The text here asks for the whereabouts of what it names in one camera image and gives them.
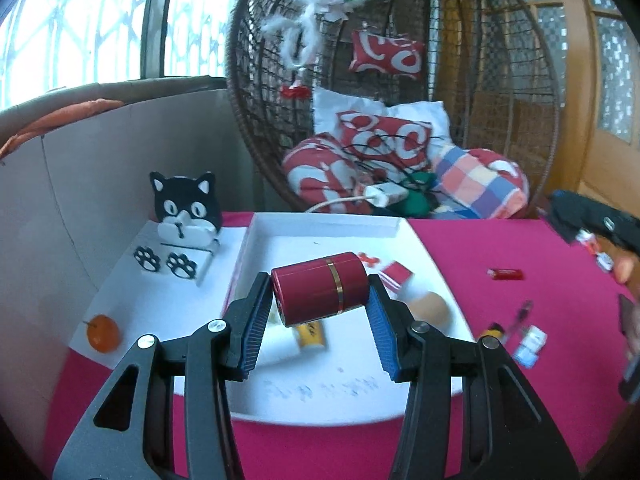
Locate tan cylindrical container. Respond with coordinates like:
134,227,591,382
409,291,449,337

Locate window with metal grille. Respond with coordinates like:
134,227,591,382
0,0,251,111

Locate tangled black cables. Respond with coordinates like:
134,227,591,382
340,132,451,196

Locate red and white small box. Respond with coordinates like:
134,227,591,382
381,261,415,291

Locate white dreamcatcher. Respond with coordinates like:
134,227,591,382
262,0,376,101

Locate dark pen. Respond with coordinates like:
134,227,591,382
507,300,534,343

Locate white flat board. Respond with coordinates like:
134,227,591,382
67,220,251,376

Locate person's right hand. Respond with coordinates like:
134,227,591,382
614,253,640,306

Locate white pillow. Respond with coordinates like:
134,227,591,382
312,86,451,161

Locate orange cloth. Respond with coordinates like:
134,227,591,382
0,97,126,161

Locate plaid pillow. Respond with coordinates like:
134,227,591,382
431,145,526,218

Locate red cylindrical case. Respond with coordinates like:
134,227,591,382
270,251,371,327

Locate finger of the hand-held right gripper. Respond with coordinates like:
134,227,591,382
546,189,608,246

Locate red and white small item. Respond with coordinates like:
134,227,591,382
575,229,616,272

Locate round red patterned pillow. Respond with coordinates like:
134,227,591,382
465,147,531,211

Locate yellow tube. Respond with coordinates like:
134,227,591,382
292,321,327,351

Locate small orange ornament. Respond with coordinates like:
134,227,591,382
84,314,121,354

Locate small blue white box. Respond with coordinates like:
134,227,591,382
514,325,547,367

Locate wicker hanging chair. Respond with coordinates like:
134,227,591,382
223,0,563,218

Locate white power strip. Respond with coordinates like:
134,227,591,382
364,183,408,208

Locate white power strip cable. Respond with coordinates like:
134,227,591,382
302,195,373,213

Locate black white cat stand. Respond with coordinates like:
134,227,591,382
133,171,224,289

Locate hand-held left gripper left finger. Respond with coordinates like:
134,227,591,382
52,271,276,480

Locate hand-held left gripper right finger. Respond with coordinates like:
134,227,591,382
366,273,582,480

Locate small red patterned pillow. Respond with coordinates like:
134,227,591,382
348,28,427,80

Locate white tray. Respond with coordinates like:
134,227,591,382
220,212,476,426

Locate magenta tablecloth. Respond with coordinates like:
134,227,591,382
45,210,640,480

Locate green cloth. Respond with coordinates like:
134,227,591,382
397,172,436,218

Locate long red patterned pillow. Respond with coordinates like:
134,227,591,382
281,132,371,206

